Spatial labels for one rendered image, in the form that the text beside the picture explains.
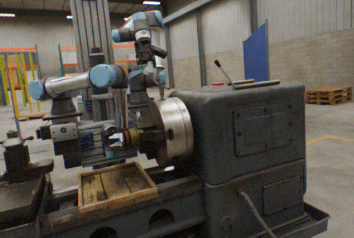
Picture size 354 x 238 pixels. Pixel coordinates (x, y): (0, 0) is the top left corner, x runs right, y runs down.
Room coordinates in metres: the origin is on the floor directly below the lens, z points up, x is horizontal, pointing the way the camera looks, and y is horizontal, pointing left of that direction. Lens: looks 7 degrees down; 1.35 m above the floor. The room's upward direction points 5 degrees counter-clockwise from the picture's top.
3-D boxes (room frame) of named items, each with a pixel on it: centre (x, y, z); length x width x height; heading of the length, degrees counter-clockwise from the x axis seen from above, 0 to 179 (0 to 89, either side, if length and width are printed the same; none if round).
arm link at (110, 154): (1.31, 0.35, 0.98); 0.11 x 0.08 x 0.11; 164
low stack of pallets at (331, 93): (7.63, -4.97, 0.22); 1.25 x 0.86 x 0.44; 121
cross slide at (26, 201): (0.91, 0.65, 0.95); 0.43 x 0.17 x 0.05; 21
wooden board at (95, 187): (1.03, 0.29, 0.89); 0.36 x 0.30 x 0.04; 21
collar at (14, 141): (0.97, 0.67, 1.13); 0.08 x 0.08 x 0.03
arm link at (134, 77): (1.70, 0.23, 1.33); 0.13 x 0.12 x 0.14; 85
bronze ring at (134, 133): (1.07, 0.19, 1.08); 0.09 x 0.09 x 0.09; 21
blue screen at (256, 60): (7.46, -2.56, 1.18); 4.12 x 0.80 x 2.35; 170
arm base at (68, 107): (1.53, 0.70, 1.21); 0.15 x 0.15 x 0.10
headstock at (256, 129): (1.29, -0.32, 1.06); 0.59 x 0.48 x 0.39; 111
